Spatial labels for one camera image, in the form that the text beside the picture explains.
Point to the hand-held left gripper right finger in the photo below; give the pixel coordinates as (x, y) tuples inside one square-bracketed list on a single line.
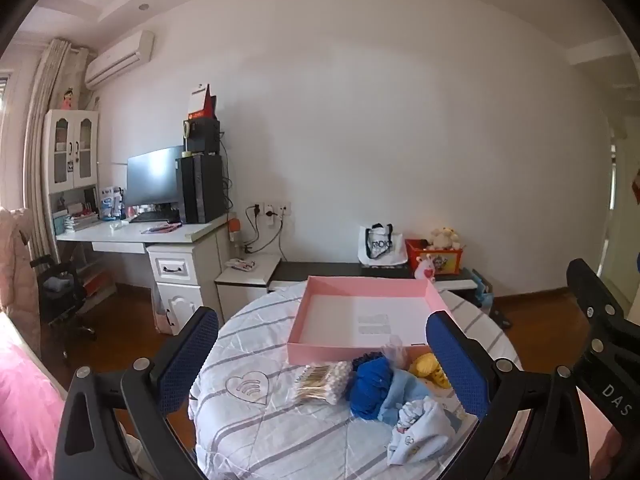
[(462, 367)]

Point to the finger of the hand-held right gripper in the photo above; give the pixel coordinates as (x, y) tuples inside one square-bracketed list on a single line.
[(592, 300)]

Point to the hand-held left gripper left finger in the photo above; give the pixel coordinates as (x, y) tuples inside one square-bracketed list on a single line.
[(182, 362)]

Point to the yellow knitted item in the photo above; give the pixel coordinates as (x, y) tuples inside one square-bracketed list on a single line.
[(425, 367)]

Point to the light blue fleece cloth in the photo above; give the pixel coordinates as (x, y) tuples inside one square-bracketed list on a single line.
[(400, 392)]

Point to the clear plastic bag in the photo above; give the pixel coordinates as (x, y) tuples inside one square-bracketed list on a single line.
[(392, 352)]

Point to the royal blue knitted item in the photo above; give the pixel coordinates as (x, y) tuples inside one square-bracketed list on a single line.
[(370, 390)]

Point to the navy knitted item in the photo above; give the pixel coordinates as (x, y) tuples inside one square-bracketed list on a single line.
[(367, 358)]

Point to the pink box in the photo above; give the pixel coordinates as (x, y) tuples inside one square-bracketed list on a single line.
[(350, 320)]

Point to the cotton swab pack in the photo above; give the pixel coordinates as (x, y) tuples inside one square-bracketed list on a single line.
[(322, 382)]

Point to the black floor scale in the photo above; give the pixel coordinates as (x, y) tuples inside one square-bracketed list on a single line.
[(501, 320)]

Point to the white desk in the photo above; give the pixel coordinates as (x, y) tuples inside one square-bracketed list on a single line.
[(172, 266)]

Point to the low black white cabinet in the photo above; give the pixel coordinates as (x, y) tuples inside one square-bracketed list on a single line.
[(245, 280)]

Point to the pink plush figure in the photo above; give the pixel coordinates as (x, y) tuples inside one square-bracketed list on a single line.
[(425, 269)]

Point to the red toy box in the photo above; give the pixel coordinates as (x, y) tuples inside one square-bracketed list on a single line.
[(447, 262)]

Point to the small packets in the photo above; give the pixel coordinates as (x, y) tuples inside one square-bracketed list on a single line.
[(241, 264)]

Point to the white striped quilt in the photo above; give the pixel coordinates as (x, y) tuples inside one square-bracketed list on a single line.
[(280, 435)]

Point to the white plush toy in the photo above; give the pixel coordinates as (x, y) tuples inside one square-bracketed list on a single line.
[(442, 238)]

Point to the black office chair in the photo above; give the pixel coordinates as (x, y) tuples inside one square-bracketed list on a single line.
[(60, 292)]

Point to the orange bottle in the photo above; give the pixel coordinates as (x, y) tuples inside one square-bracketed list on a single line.
[(233, 230)]

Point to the white tote bag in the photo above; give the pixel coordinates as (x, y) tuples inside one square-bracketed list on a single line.
[(382, 247)]

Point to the black keyboard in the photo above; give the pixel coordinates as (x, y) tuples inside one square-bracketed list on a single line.
[(155, 217)]

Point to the pink bedsheet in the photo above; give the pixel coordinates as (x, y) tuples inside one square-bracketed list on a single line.
[(25, 400)]

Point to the black computer tower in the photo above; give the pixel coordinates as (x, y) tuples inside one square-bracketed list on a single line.
[(200, 190)]

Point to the blue white tissue pack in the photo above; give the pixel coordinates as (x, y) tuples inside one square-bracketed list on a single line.
[(110, 205)]

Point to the stack of books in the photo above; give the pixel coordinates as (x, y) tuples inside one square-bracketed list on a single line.
[(77, 222)]

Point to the black computer monitor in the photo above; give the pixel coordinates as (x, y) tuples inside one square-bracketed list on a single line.
[(152, 177)]

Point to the pink jacket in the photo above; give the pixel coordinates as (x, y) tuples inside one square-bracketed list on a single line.
[(15, 255)]

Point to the black box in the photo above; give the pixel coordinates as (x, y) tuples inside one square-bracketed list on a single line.
[(204, 137)]

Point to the white glass-door cabinet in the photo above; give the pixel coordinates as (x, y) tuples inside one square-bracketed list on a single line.
[(70, 150)]

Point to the red desk calendar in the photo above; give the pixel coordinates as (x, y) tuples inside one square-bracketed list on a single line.
[(200, 102)]

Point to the small pink doll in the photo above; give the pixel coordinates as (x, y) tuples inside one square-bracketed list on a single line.
[(69, 99)]

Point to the beige curtain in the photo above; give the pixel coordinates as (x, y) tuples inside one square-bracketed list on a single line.
[(50, 90)]

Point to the white air conditioner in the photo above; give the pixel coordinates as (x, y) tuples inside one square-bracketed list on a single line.
[(117, 62)]

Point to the window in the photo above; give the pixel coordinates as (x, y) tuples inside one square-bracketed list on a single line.
[(4, 92)]

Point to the white wall sockets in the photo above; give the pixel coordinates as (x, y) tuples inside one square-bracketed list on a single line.
[(272, 208)]

